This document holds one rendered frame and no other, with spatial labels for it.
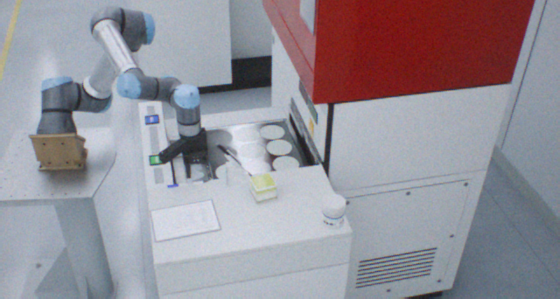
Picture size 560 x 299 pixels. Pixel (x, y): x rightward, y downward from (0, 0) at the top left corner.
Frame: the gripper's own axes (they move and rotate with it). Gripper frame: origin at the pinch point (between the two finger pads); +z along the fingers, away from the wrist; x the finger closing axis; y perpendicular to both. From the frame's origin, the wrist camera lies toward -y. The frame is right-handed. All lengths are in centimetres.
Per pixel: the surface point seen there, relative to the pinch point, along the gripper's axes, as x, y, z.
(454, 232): 4, 112, 51
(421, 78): 1, 81, -29
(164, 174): 10.2, -7.0, 3.7
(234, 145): 29.3, 21.4, 8.6
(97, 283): 40, -42, 84
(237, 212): -14.7, 14.2, 4.0
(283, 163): 14.2, 37.0, 9.1
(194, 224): -17.6, -0.1, 3.9
